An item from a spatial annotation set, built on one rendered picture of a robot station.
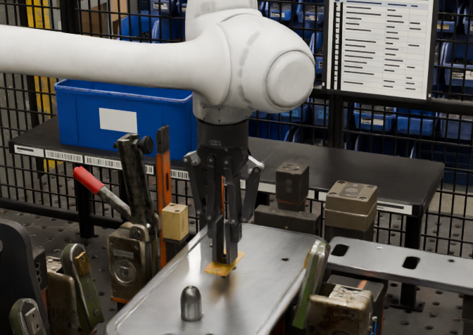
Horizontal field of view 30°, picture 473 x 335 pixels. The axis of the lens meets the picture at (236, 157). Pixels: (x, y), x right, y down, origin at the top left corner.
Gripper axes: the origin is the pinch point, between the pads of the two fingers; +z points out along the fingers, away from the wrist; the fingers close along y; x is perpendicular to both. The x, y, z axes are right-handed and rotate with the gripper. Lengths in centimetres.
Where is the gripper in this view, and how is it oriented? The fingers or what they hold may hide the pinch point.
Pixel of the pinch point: (224, 239)
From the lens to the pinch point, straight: 138.9
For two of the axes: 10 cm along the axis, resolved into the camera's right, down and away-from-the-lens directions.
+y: 9.3, 1.3, -3.6
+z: 0.1, 9.3, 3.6
